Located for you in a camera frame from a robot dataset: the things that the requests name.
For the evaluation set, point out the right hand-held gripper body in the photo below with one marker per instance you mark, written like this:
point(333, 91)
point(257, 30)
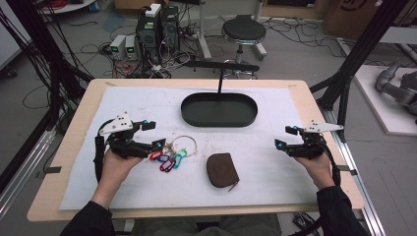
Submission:
point(306, 147)

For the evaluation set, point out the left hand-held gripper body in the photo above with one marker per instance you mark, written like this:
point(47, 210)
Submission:
point(126, 147)

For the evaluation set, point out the brown zip pouch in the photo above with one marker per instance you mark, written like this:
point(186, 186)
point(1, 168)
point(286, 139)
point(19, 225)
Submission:
point(222, 171)

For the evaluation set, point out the black key rack with tray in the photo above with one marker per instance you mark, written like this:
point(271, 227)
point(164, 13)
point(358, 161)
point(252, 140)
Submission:
point(218, 111)

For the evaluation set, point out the person's left hand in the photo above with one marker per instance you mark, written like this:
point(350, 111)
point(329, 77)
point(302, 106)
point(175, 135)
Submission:
point(118, 170)

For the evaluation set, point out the person's right hand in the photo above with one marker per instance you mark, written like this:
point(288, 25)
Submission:
point(316, 170)

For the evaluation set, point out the grey tape strip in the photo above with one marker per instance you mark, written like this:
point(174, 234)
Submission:
point(347, 169)
point(49, 172)

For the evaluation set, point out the white power supply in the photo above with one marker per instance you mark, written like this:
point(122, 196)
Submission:
point(131, 47)
point(117, 46)

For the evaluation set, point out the white platform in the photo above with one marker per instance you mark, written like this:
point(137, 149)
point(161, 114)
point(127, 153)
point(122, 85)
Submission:
point(377, 108)

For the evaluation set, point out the black computer tower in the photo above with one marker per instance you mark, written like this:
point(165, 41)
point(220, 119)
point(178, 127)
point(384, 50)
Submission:
point(169, 28)
point(148, 36)

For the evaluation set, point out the person's legs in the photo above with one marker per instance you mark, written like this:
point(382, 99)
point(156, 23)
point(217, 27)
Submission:
point(209, 227)

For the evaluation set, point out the black round stool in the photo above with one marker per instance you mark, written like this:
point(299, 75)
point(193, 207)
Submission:
point(244, 30)

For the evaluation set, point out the white box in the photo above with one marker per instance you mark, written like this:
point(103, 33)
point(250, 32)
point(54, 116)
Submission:
point(153, 10)

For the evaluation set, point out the cardboard box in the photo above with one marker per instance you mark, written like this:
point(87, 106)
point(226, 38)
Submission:
point(347, 16)

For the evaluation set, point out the aluminium rail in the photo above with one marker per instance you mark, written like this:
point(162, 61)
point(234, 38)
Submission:
point(367, 196)
point(23, 173)

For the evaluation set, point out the white table frame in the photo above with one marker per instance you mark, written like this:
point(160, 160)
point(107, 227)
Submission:
point(205, 39)

